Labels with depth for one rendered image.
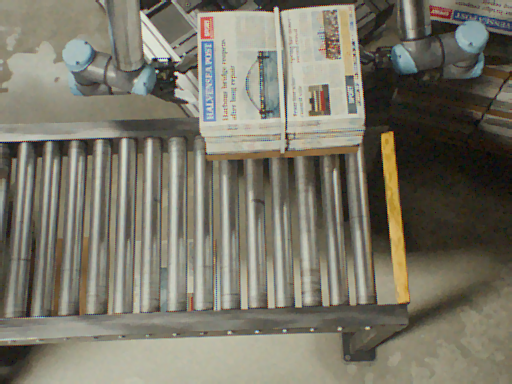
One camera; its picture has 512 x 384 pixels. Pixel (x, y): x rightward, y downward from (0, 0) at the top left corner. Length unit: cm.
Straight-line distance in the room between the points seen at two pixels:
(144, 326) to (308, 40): 77
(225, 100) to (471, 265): 131
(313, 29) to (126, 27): 42
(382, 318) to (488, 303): 95
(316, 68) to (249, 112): 18
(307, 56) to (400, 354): 123
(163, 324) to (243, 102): 55
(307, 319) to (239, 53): 64
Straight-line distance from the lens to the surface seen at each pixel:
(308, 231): 164
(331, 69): 154
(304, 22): 160
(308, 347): 240
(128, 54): 160
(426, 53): 169
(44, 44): 293
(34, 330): 170
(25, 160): 182
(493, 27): 191
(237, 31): 159
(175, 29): 259
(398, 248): 164
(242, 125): 149
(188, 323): 162
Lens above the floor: 239
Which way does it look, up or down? 72 degrees down
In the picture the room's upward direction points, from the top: 7 degrees counter-clockwise
